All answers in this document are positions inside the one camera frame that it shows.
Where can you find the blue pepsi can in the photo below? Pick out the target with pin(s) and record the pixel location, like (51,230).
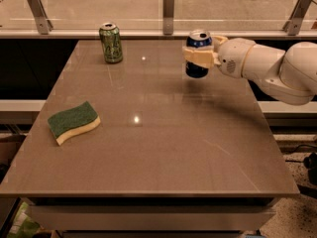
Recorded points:
(197,39)

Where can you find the right metal rail bracket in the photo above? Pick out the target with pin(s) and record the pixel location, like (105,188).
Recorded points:
(293,25)

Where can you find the green packaging under table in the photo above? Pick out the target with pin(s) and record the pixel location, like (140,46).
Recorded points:
(23,226)

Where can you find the green and yellow sponge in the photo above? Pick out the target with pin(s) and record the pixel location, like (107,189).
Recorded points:
(72,122)

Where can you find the metal rail bracket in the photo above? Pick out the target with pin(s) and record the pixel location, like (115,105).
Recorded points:
(43,23)
(167,16)
(293,25)

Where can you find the middle metal rail bracket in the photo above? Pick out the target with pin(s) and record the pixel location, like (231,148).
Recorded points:
(167,16)

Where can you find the green soda can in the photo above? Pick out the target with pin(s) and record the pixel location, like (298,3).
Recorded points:
(111,42)

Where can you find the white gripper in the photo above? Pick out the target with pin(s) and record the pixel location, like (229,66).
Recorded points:
(232,58)

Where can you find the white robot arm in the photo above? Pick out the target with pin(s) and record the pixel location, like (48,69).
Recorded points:
(288,76)

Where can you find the white drawer front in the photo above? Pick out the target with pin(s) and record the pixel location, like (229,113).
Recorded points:
(151,218)

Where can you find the left metal rail bracket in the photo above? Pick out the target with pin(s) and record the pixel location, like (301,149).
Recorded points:
(43,23)

